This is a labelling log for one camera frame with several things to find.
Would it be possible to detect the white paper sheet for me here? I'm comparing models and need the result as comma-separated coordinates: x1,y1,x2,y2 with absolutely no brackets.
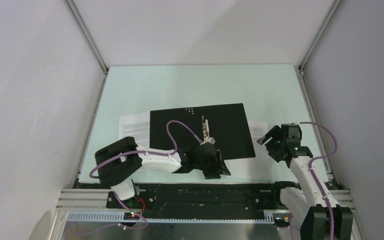
226,120,291,182

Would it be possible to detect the red folder black inside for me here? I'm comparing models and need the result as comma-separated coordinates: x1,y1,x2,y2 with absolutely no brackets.
149,103,256,160

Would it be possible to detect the printed paper sheet top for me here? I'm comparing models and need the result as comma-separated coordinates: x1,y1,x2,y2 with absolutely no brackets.
117,112,150,145

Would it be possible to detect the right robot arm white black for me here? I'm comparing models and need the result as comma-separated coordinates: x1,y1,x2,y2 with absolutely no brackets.
257,123,354,240

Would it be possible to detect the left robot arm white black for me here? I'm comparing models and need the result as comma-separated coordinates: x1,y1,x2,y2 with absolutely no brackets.
89,136,231,208

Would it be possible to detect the metal folder clip mechanism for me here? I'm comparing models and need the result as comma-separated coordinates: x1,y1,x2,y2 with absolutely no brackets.
201,115,210,141

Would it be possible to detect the left circuit board with leds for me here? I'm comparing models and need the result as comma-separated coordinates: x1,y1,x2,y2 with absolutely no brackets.
123,212,141,221

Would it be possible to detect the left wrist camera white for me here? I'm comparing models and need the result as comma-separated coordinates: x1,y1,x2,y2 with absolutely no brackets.
200,137,216,145

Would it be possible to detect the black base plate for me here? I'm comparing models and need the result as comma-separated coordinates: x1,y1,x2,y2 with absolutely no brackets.
76,181,339,221

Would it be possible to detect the right aluminium frame post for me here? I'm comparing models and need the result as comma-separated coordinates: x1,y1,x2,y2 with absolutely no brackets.
297,0,345,77

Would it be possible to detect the aluminium frame post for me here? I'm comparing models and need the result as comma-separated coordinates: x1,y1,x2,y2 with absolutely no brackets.
297,0,345,77
63,0,109,75

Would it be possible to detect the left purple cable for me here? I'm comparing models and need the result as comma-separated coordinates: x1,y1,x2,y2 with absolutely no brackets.
88,119,203,231

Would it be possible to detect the right circuit board with wires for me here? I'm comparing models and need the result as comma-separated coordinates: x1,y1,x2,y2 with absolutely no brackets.
272,216,293,228

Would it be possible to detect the grey slotted cable duct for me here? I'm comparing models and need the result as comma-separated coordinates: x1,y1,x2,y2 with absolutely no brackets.
66,211,275,224

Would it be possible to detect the left aluminium frame post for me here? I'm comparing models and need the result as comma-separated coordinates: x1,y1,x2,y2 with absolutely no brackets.
63,0,109,75

